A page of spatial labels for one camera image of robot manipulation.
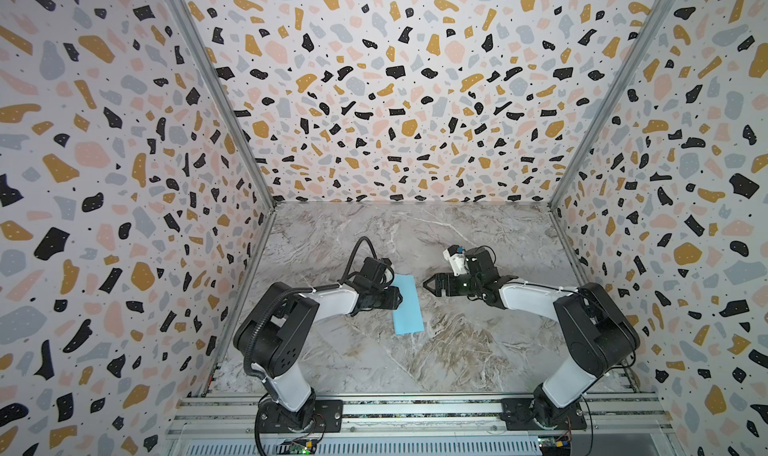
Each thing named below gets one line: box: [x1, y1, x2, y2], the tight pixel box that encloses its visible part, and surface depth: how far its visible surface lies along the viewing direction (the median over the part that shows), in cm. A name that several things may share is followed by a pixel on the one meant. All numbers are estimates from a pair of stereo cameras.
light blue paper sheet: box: [392, 273, 425, 336], surface depth 94 cm
